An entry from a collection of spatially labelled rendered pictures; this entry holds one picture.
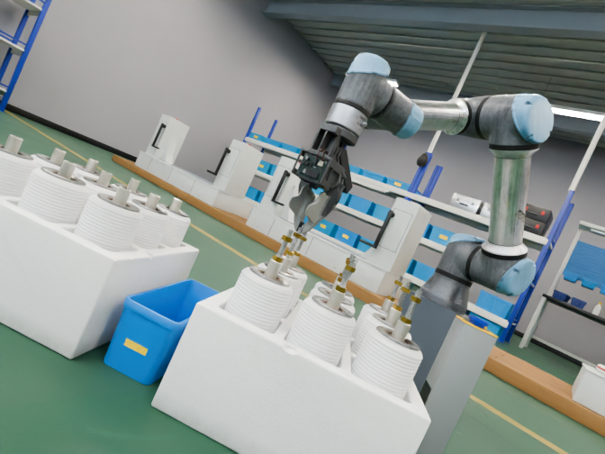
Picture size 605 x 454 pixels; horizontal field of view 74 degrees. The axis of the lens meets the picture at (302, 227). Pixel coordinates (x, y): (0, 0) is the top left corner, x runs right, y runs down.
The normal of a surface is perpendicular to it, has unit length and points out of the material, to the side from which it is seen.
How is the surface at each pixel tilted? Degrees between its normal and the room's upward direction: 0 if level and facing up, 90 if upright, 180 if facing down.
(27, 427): 0
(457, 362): 90
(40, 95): 90
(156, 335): 92
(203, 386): 90
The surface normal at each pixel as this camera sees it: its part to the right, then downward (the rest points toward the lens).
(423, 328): -0.54, -0.22
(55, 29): 0.73, 0.35
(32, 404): 0.42, -0.91
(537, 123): 0.46, 0.11
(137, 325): -0.12, 0.01
